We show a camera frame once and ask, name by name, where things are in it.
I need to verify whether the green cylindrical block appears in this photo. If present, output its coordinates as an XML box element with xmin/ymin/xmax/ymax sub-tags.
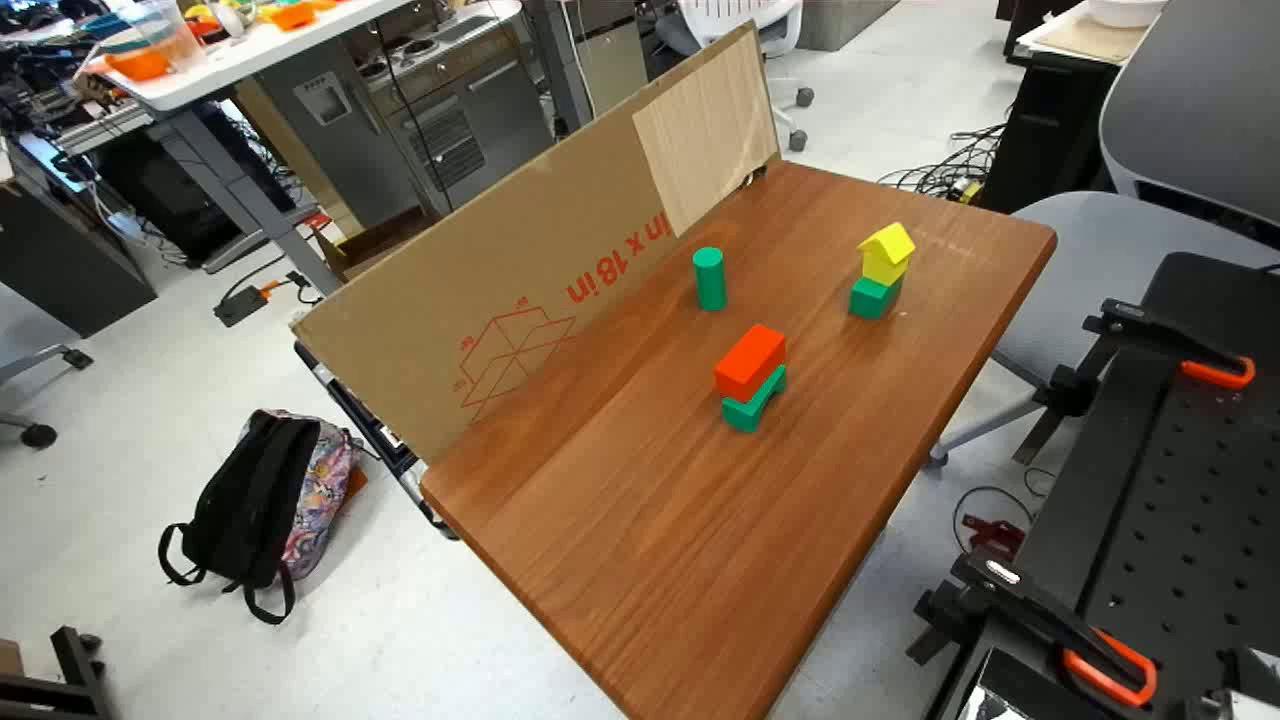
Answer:
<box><xmin>687</xmin><ymin>244</ymin><xmax>731</xmax><ymax>314</ymax></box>

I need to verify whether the orange rectangular block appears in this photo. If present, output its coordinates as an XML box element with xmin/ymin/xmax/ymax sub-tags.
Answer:
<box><xmin>710</xmin><ymin>319</ymin><xmax>790</xmax><ymax>404</ymax></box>

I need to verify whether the green rectangular block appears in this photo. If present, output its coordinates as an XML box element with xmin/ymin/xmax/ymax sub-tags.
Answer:
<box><xmin>717</xmin><ymin>364</ymin><xmax>790</xmax><ymax>434</ymax></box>

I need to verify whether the green cube block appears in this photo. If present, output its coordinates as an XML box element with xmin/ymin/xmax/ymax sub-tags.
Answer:
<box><xmin>843</xmin><ymin>270</ymin><xmax>907</xmax><ymax>325</ymax></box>

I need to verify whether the yellow house-shaped block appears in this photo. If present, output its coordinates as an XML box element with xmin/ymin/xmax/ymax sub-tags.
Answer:
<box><xmin>854</xmin><ymin>220</ymin><xmax>920</xmax><ymax>289</ymax></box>

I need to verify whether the brown cardboard panel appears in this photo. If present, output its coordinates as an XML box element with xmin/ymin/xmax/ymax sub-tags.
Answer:
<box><xmin>287</xmin><ymin>19</ymin><xmax>785</xmax><ymax>473</ymax></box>

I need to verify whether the grey metal cabinet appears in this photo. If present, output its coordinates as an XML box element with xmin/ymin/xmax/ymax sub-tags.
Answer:
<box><xmin>250</xmin><ymin>5</ymin><xmax>563</xmax><ymax>224</ymax></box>

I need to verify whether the black power adapter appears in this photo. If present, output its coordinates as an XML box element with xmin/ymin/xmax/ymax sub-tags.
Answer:
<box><xmin>210</xmin><ymin>276</ymin><xmax>287</xmax><ymax>332</ymax></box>

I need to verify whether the black backpack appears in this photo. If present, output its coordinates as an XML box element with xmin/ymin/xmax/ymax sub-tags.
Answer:
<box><xmin>157</xmin><ymin>408</ymin><xmax>367</xmax><ymax>627</ymax></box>

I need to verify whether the white work table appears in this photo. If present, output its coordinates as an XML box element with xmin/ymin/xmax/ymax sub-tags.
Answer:
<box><xmin>77</xmin><ymin>0</ymin><xmax>415</xmax><ymax>296</ymax></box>

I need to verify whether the grey office chair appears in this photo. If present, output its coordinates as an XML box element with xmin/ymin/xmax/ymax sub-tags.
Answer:
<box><xmin>927</xmin><ymin>0</ymin><xmax>1280</xmax><ymax>473</ymax></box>

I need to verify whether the black perforated breadboard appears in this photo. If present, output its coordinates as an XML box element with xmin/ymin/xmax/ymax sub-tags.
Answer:
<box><xmin>931</xmin><ymin>247</ymin><xmax>1280</xmax><ymax>720</ymax></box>

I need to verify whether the tangle of floor cables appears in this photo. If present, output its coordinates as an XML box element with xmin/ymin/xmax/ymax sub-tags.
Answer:
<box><xmin>875</xmin><ymin>121</ymin><xmax>1006</xmax><ymax>206</ymax></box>

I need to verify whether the black clamp with orange handle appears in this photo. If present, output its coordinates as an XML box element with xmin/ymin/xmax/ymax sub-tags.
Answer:
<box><xmin>907</xmin><ymin>548</ymin><xmax>1164</xmax><ymax>714</ymax></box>
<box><xmin>1079</xmin><ymin>296</ymin><xmax>1261</xmax><ymax>397</ymax></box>

